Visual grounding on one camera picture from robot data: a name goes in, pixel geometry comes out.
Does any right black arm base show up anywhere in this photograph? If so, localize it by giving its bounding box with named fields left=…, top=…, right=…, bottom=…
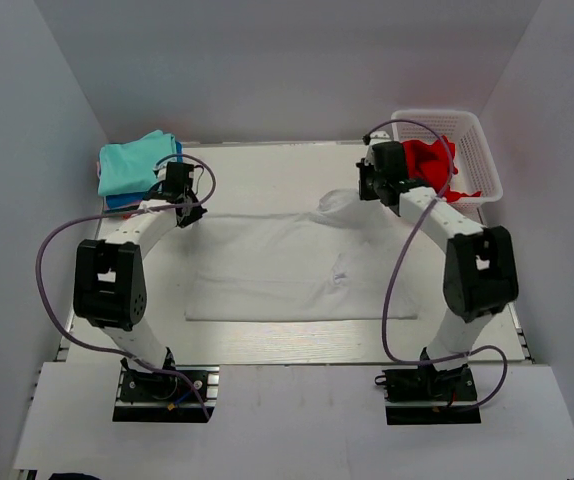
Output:
left=374, top=364, right=481, bottom=426

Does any white t shirt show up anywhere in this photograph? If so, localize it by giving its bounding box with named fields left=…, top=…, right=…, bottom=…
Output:
left=185, top=189, right=408, bottom=322

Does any teal folded t shirt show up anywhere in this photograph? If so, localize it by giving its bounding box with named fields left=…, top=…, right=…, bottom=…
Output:
left=97, top=129, right=178, bottom=197

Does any green folded t shirt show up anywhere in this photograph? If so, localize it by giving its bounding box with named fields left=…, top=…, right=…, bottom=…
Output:
left=102, top=208, right=135, bottom=219

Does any red crumpled t shirt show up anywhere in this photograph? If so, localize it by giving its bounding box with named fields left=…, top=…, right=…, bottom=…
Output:
left=402, top=136, right=458, bottom=192

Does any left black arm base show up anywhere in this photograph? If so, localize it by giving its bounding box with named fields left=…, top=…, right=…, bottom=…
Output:
left=112, top=366, right=220, bottom=424

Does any blue folded t shirt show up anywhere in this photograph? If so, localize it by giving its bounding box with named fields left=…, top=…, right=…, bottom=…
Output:
left=104, top=139, right=186, bottom=211

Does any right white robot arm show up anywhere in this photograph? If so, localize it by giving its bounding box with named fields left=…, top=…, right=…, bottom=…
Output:
left=357, top=141, right=519, bottom=399

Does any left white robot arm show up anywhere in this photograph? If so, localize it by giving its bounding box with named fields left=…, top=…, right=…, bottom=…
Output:
left=73, top=154, right=206, bottom=399

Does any white plastic mesh basket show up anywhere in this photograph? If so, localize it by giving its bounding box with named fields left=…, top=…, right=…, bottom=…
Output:
left=392, top=109, right=503, bottom=213

